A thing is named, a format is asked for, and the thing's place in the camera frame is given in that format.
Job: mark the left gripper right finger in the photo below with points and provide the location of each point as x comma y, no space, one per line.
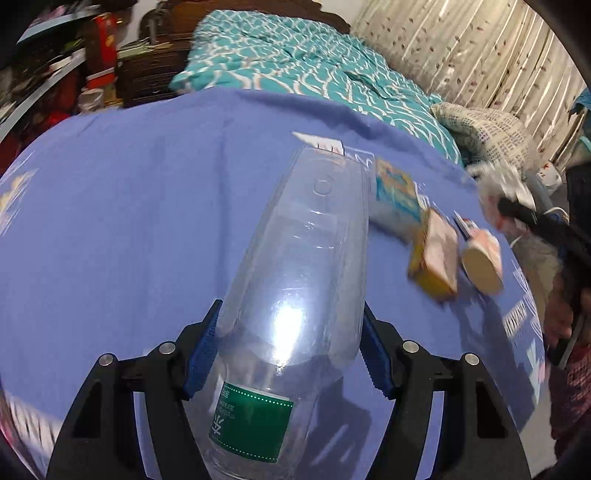
449,407

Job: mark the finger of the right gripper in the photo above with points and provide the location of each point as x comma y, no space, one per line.
565,238

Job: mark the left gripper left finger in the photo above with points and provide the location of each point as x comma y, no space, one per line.
98,438

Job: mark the pink paper cup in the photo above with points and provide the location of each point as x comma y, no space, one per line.
482,261

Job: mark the red white paper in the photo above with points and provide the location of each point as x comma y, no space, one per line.
496,181

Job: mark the red yellow medicine box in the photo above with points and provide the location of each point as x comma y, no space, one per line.
434,261

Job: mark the clear plastic bottle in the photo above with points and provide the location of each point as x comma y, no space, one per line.
291,323

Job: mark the red silver candy wrapper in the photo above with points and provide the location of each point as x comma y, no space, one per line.
467,227

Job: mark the person right hand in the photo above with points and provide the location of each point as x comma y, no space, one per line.
563,326

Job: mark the white enamel mug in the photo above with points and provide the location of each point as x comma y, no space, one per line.
550,177

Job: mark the red checked sleeve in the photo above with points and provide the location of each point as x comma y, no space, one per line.
570,398

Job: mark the checked grey blanket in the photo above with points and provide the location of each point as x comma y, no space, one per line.
489,135

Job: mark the beige leaf curtain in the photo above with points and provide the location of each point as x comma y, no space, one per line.
485,54

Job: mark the blue patterned bed sheet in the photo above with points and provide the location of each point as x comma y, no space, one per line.
122,227

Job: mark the teal patterned quilt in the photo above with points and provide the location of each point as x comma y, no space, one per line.
256,51

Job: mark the grey cluttered shelf unit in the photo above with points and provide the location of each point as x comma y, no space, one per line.
47,47

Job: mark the red gift box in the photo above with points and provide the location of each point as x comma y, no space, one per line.
100,50

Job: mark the carved wooden headboard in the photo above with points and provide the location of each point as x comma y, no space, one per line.
185,46

